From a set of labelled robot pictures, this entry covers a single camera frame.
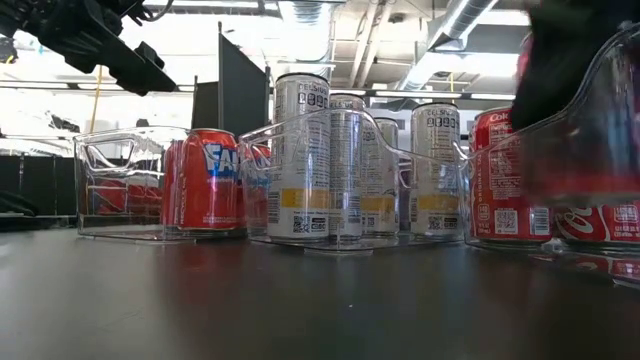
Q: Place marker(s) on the silver ventilation duct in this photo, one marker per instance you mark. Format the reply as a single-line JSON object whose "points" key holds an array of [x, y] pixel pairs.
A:
{"points": [[460, 20]]}

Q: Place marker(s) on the long ceiling light strip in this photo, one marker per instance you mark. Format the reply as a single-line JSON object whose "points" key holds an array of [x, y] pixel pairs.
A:
{"points": [[425, 94]]}

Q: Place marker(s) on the white Celsius energy drink can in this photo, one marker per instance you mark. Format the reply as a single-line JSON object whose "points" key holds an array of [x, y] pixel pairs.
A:
{"points": [[387, 135], [300, 95], [347, 165], [435, 200]]}

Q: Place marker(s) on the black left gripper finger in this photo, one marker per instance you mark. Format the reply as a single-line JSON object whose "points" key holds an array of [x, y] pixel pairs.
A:
{"points": [[150, 55], [130, 70]]}

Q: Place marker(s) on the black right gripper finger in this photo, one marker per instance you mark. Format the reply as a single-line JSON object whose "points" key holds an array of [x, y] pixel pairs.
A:
{"points": [[560, 75]]}

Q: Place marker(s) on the round black wall object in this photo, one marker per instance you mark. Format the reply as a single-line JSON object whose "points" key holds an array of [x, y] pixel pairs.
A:
{"points": [[142, 122]]}

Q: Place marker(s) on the red Fanta soda can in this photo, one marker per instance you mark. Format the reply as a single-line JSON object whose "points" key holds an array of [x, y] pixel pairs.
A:
{"points": [[207, 200], [255, 200]]}

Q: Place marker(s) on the clear plastic storage bin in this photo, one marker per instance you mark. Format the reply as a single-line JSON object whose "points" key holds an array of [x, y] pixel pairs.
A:
{"points": [[500, 245], [440, 239], [110, 235]]}

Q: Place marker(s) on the black low partition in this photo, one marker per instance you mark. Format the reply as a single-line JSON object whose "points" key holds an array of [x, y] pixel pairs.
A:
{"points": [[35, 180]]}

